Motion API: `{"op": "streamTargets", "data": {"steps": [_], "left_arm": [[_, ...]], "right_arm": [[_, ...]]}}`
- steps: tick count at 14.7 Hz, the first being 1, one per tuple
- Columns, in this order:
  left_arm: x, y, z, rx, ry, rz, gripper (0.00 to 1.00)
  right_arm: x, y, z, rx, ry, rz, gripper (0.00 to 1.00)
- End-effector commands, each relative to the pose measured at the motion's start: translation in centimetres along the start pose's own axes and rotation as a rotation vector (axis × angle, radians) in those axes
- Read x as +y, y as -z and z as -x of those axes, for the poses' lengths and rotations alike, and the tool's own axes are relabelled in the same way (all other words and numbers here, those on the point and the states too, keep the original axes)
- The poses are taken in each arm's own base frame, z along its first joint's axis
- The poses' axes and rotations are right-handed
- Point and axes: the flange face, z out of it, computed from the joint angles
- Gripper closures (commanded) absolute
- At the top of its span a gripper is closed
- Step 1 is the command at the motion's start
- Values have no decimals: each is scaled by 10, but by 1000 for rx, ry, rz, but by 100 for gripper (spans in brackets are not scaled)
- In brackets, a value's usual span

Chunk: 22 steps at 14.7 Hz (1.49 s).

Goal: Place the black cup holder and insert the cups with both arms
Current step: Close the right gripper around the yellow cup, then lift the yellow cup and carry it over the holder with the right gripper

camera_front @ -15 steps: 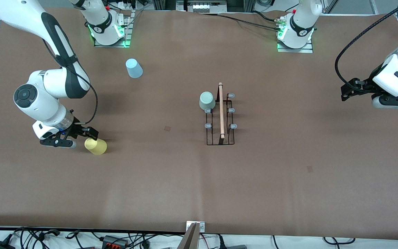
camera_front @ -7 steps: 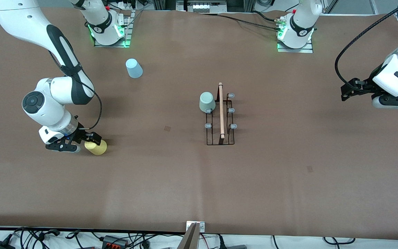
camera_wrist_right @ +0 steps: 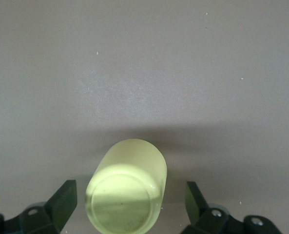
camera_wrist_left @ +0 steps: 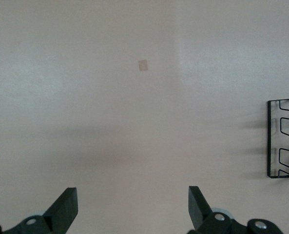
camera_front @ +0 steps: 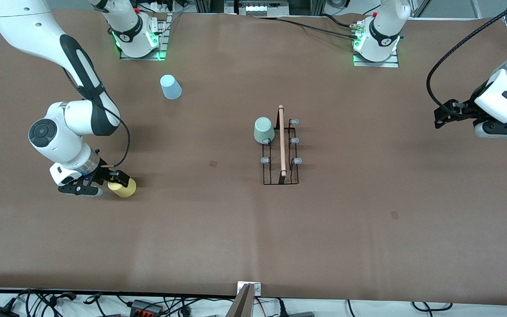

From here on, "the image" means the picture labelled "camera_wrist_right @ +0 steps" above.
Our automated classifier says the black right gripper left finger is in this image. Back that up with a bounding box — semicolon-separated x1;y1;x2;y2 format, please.
0;179;77;234

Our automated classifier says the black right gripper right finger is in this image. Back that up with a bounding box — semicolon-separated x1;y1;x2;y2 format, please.
185;180;281;234

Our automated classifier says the yellow plastic cup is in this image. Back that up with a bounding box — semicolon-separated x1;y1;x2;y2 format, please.
85;138;168;234

